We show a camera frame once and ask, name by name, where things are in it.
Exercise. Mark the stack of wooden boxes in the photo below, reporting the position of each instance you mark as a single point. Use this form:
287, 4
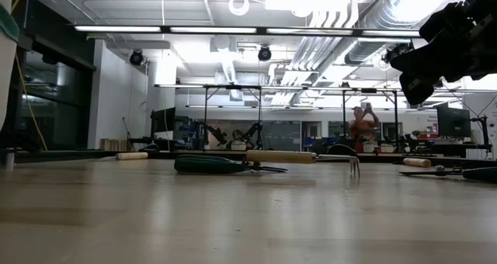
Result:
114, 144

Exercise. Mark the black background robot arm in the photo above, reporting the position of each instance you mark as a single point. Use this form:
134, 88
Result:
250, 134
217, 134

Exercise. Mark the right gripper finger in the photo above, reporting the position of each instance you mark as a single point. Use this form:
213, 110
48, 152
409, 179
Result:
419, 89
411, 62

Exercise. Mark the person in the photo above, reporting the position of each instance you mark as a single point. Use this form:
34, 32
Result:
363, 128

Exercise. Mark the black background rig frame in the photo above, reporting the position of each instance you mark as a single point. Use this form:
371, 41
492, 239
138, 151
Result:
369, 90
233, 87

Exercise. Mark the black ceiling spotlight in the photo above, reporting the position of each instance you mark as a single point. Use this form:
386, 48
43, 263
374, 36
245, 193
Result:
396, 52
136, 58
265, 53

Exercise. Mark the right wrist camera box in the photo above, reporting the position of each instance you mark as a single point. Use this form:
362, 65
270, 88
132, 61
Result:
442, 21

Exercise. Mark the black aluminium table frame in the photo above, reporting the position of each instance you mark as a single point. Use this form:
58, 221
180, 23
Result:
70, 154

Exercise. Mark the white background pot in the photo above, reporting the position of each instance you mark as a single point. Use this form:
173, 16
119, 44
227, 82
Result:
368, 146
387, 147

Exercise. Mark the silver ventilation duct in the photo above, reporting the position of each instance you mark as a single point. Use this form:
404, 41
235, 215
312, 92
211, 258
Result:
388, 7

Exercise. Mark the black monitor stand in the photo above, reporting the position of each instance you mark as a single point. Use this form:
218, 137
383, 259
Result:
483, 132

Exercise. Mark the small silver post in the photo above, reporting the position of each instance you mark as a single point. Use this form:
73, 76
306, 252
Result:
10, 159

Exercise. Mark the short pale cylinder object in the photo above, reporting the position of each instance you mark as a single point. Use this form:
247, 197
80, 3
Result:
417, 162

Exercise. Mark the black computer monitor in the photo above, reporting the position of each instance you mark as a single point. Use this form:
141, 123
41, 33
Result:
163, 122
453, 122

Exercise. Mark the long overhead light bar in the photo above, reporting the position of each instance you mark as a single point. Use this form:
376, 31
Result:
213, 30

